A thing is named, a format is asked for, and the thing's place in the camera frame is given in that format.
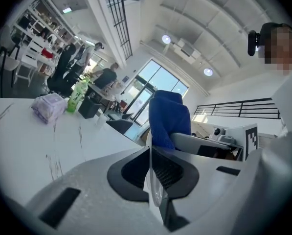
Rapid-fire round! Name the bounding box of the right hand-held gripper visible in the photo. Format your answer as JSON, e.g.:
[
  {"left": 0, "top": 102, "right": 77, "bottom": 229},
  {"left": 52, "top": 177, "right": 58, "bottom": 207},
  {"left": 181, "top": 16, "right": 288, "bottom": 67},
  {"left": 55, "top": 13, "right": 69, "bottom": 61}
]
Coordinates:
[{"left": 170, "top": 123, "right": 259, "bottom": 162}]

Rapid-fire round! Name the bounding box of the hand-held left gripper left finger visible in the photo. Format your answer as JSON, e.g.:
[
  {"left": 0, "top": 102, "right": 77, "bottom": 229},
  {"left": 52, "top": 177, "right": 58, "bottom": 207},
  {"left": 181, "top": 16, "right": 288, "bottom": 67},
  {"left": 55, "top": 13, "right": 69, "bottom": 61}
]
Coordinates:
[{"left": 25, "top": 146, "right": 165, "bottom": 235}]

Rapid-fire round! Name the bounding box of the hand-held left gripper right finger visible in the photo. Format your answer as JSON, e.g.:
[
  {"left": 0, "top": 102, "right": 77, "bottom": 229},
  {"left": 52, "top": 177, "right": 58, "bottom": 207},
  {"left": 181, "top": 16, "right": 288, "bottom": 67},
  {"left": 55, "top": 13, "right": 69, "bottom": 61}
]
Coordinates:
[{"left": 153, "top": 145, "right": 247, "bottom": 233}]

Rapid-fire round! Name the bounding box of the blue cloth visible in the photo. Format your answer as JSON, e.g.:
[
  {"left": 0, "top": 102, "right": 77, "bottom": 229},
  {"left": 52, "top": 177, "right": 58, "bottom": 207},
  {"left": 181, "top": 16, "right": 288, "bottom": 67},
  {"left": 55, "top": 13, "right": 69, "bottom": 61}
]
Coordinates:
[{"left": 148, "top": 90, "right": 192, "bottom": 151}]

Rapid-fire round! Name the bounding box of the glass entrance door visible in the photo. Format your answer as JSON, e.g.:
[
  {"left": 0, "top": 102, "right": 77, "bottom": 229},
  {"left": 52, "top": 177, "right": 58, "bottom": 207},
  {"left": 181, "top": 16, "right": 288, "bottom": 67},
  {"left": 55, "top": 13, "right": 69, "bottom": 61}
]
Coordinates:
[{"left": 122, "top": 59, "right": 189, "bottom": 126}]

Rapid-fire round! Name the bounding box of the black mezzanine railing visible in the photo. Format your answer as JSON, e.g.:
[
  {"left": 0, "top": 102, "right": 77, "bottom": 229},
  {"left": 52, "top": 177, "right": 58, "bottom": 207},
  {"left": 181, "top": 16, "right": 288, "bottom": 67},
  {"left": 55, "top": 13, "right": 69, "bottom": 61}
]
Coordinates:
[
  {"left": 104, "top": 0, "right": 133, "bottom": 61},
  {"left": 193, "top": 98, "right": 281, "bottom": 119}
]

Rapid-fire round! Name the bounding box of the dark grey dining chair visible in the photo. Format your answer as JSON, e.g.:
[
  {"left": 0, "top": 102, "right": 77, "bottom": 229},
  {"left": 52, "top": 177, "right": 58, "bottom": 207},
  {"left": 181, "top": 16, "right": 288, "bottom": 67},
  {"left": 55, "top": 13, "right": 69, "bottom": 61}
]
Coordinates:
[
  {"left": 106, "top": 118, "right": 134, "bottom": 135},
  {"left": 116, "top": 112, "right": 135, "bottom": 120}
]

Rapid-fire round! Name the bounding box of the small clear plastic cup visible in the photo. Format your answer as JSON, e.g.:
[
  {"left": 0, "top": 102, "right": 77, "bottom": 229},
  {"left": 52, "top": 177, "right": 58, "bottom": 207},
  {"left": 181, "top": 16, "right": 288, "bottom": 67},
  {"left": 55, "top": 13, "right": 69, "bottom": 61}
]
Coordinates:
[{"left": 95, "top": 114, "right": 107, "bottom": 130}]

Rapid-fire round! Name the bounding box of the ceiling air conditioner unit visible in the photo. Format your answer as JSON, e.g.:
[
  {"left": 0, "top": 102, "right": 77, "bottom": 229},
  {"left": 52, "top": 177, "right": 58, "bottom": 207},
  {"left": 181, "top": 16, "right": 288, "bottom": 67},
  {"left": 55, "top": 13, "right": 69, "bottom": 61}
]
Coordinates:
[{"left": 174, "top": 38, "right": 200, "bottom": 64}]

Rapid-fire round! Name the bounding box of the black square container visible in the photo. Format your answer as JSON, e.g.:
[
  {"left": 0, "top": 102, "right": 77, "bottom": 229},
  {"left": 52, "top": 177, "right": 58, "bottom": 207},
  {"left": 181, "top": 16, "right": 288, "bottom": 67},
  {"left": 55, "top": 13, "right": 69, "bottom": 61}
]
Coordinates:
[{"left": 78, "top": 96, "right": 101, "bottom": 119}]

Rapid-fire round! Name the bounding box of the grey dining table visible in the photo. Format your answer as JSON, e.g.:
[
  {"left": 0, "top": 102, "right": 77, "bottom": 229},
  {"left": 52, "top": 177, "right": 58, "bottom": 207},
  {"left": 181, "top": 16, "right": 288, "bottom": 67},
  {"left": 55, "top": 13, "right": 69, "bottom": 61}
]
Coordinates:
[{"left": 87, "top": 83, "right": 117, "bottom": 102}]

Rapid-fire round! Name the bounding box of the purple tissue pack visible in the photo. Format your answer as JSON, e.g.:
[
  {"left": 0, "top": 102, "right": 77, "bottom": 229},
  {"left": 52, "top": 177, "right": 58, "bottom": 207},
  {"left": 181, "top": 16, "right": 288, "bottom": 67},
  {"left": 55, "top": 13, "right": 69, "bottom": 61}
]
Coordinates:
[{"left": 31, "top": 94, "right": 67, "bottom": 124}]

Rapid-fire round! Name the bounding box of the green tea bottle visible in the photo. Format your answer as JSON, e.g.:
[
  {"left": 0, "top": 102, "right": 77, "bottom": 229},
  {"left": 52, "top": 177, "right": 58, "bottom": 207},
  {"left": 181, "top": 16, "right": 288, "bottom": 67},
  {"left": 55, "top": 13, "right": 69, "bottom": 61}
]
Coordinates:
[{"left": 67, "top": 78, "right": 90, "bottom": 114}]

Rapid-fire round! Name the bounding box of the person's head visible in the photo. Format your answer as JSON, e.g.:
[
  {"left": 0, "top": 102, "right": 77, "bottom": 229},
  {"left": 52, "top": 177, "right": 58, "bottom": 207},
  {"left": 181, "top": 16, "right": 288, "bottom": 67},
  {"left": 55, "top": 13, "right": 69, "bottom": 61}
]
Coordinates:
[{"left": 259, "top": 22, "right": 292, "bottom": 77}]

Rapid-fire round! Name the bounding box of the white wooden chair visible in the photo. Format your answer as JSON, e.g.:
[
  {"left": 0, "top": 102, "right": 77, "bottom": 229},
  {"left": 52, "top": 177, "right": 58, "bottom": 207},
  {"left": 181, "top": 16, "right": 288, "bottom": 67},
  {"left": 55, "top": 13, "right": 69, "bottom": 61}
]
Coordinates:
[{"left": 13, "top": 39, "right": 45, "bottom": 87}]

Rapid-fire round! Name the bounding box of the white chair with black legs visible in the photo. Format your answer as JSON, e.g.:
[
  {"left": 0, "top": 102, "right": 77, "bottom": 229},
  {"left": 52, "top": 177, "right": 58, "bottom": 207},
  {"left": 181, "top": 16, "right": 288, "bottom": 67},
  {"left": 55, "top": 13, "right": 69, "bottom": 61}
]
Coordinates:
[{"left": 0, "top": 25, "right": 22, "bottom": 95}]

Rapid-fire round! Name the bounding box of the white shelving unit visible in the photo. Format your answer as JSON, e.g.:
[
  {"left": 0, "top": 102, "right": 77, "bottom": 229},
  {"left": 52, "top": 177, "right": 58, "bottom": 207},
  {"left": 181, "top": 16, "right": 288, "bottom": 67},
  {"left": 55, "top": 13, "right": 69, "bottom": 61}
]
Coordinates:
[{"left": 11, "top": 0, "right": 85, "bottom": 58}]

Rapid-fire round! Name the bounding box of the black head-worn camera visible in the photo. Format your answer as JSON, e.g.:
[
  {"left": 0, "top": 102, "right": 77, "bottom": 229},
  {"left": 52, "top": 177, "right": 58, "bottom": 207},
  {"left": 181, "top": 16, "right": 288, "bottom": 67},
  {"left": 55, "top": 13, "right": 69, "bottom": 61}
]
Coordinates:
[{"left": 247, "top": 29, "right": 263, "bottom": 57}]

